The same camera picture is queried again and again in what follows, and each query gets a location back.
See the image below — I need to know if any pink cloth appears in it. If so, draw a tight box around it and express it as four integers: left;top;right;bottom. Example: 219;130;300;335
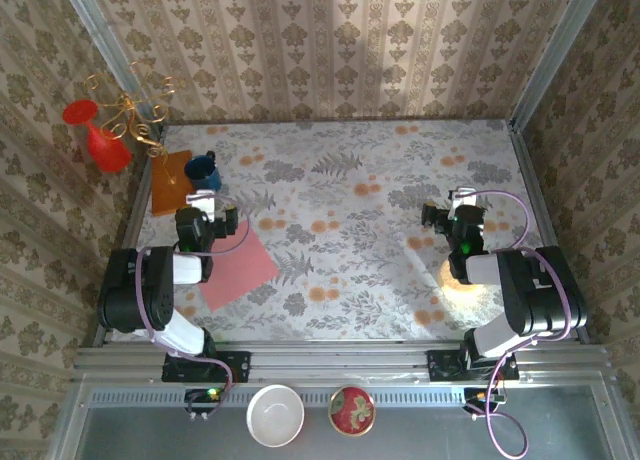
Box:
199;222;280;314

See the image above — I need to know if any aluminium front rail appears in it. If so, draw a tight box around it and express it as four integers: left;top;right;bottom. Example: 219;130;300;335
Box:
72;340;614;384

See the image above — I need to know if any red plastic goblet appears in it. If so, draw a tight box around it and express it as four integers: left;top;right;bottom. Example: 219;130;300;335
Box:
62;98;134;174

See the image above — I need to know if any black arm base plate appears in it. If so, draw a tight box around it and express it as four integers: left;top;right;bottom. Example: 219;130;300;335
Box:
427;348;520;382
161;350;252;384

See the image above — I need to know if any slotted grey cable duct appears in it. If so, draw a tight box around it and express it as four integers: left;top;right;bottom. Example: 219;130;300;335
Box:
87;389;596;409

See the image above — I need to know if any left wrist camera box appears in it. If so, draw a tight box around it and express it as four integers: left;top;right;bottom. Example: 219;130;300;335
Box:
185;190;217;221

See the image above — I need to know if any red patterned bowl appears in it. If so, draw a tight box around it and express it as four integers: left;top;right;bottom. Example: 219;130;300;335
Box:
327;385;376;437

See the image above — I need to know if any aluminium side rail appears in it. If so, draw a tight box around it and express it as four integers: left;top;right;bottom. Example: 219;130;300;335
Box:
508;119;592;345
93;127;169;346

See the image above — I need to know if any blue enamel mug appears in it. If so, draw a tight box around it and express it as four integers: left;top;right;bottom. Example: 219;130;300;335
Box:
183;150;223;192

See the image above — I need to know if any white bowl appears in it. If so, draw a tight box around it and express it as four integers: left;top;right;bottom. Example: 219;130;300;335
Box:
245;383;306;449

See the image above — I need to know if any small black controller box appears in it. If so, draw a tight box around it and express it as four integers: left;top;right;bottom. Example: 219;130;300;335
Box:
184;388;224;421
462;387;506;421

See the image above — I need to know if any round cork coaster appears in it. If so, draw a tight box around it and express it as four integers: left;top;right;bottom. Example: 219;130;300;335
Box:
436;257;494;295

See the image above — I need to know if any orange wooden board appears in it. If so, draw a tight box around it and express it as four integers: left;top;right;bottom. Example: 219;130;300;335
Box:
150;149;197;216

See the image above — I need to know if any gold wire glass rack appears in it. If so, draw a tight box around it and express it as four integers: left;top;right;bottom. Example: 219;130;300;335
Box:
83;59;187;186

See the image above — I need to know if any aluminium corner post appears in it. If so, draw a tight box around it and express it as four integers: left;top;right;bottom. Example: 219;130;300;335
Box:
508;0;610;131
55;0;169;141

